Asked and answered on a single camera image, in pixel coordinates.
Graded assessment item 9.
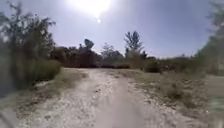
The row of trees and bushes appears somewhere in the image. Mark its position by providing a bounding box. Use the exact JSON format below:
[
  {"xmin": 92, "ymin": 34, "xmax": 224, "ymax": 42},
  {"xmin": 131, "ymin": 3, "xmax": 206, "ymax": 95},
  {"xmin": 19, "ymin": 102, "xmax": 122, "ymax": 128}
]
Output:
[{"xmin": 49, "ymin": 30, "xmax": 201, "ymax": 74}]

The pale dirt path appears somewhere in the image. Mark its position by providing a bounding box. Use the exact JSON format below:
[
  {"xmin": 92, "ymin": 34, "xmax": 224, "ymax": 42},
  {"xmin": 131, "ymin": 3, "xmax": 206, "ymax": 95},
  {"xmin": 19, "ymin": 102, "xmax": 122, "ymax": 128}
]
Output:
[{"xmin": 13, "ymin": 67, "xmax": 211, "ymax": 128}]

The grass verge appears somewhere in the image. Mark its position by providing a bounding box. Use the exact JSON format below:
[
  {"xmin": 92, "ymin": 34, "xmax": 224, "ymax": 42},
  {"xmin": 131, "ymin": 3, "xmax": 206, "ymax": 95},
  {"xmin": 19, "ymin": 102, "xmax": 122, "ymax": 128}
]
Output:
[
  {"xmin": 0, "ymin": 68, "xmax": 89, "ymax": 118},
  {"xmin": 116, "ymin": 68, "xmax": 224, "ymax": 128}
]

